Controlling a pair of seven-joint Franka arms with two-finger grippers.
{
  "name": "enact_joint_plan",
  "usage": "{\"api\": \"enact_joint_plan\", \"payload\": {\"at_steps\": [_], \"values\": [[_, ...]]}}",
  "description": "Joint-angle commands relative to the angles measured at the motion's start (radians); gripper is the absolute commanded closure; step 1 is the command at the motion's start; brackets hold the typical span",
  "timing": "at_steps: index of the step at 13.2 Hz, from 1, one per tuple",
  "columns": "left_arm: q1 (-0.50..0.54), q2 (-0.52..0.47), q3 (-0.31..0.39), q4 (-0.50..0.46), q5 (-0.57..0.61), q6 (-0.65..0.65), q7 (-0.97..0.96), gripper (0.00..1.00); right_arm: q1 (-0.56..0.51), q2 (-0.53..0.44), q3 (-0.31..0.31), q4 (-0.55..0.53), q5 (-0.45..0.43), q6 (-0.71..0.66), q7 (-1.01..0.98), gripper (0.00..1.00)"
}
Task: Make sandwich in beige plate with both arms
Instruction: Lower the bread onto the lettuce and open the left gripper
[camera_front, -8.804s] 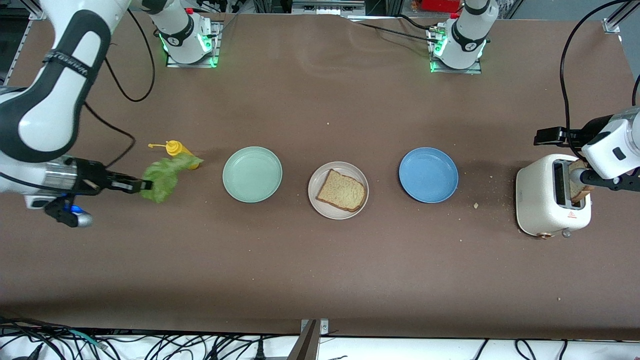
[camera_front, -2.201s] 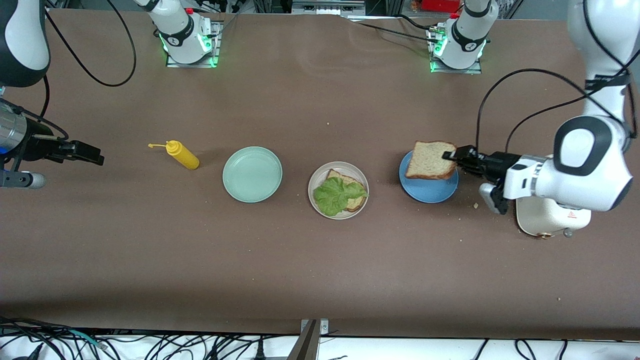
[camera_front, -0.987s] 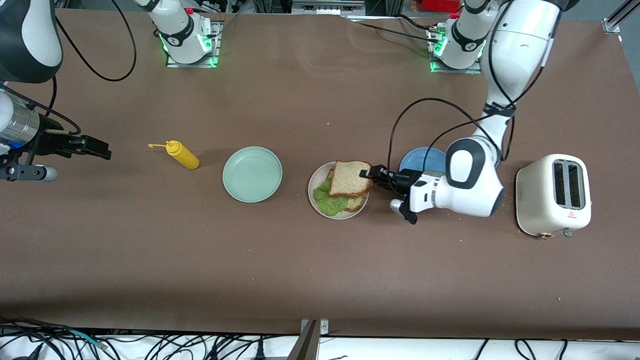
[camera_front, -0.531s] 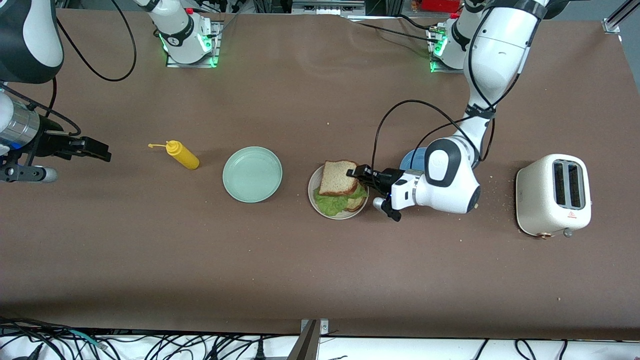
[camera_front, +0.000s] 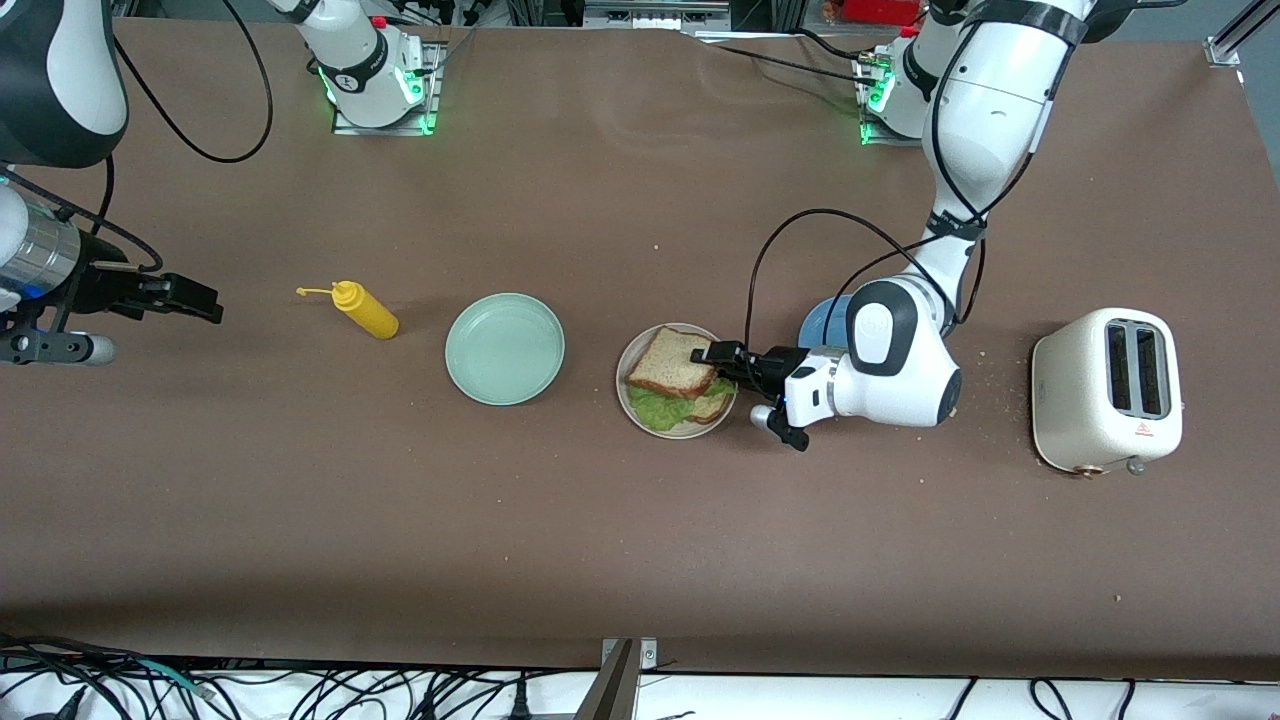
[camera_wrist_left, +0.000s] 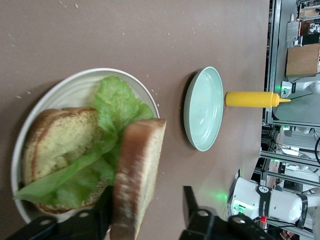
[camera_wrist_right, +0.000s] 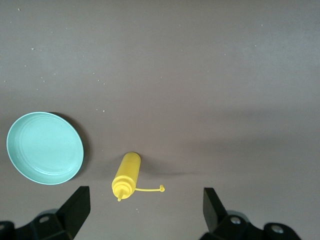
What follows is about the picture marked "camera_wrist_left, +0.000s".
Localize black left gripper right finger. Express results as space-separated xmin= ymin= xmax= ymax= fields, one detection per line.
xmin=179 ymin=185 xmax=270 ymax=240

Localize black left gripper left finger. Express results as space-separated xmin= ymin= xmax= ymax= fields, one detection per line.
xmin=13 ymin=184 xmax=115 ymax=240

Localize dark crust bread slice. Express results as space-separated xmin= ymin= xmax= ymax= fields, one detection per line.
xmin=109 ymin=118 xmax=168 ymax=240

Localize light brown bread slice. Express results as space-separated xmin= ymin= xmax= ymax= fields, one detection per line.
xmin=22 ymin=106 xmax=118 ymax=215

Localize green lettuce leaf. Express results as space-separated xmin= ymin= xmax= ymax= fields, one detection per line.
xmin=13 ymin=76 xmax=155 ymax=208

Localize yellow mustard squeeze bottle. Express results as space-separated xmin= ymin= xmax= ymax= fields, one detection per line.
xmin=224 ymin=91 xmax=292 ymax=109

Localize mint green plate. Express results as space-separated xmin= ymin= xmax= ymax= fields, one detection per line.
xmin=183 ymin=66 xmax=224 ymax=153

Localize beige plate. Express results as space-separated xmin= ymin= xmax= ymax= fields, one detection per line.
xmin=11 ymin=67 xmax=161 ymax=225

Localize wooden background box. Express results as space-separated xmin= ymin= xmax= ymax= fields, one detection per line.
xmin=284 ymin=43 xmax=320 ymax=78

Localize aluminium frame profile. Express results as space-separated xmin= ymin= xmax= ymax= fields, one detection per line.
xmin=263 ymin=0 xmax=282 ymax=125

